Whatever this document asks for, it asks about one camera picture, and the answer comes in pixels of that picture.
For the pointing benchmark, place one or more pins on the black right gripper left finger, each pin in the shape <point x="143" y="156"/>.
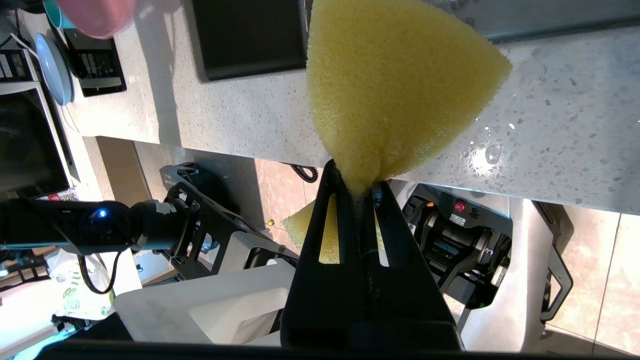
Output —
<point x="325" y="305"/>

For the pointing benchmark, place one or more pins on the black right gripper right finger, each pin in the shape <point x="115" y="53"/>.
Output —
<point x="405" y="305"/>

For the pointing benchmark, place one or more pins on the yellow sponge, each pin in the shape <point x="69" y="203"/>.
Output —
<point x="390" y="85"/>

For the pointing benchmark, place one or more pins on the pink plate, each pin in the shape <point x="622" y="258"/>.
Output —
<point x="100" y="17"/>

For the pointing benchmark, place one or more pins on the white and black robot base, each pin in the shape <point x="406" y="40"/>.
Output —
<point x="175" y="310"/>

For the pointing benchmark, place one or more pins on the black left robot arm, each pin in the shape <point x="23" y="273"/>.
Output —
<point x="50" y="225"/>

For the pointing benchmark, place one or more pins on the stainless steel sink basin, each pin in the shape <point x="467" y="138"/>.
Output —
<point x="250" y="35"/>

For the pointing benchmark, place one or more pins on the white green-printed plastic bag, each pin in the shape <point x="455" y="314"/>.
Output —
<point x="70" y="295"/>

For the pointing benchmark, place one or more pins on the black induction cooktop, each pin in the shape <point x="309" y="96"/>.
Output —
<point x="97" y="65"/>

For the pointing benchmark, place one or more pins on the black glass-front appliance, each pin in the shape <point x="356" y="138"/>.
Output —
<point x="25" y="140"/>

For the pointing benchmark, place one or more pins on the light blue plate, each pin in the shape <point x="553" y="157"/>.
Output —
<point x="52" y="70"/>

